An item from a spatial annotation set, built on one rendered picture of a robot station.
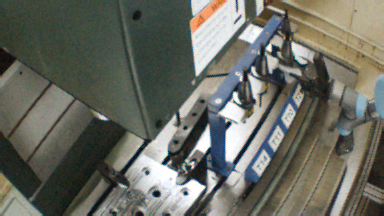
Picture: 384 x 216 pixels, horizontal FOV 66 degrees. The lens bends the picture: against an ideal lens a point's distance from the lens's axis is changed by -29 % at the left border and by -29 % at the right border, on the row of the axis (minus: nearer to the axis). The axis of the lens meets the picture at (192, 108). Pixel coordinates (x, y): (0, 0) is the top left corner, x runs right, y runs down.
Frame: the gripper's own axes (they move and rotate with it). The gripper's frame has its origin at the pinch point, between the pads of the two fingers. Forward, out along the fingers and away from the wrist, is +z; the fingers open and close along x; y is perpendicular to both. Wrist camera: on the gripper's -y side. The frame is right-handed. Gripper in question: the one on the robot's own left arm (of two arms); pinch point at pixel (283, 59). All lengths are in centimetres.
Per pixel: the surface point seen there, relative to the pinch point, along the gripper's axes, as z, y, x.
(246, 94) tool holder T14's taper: 2.0, -5.1, -23.5
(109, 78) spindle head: 1, -49, -64
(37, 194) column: 61, 35, -79
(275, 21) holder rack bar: 8.4, -3.1, 14.0
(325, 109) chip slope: -18, 44, 27
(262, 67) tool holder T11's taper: 2.3, -5.5, -12.6
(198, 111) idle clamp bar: 22.8, 23.8, -15.6
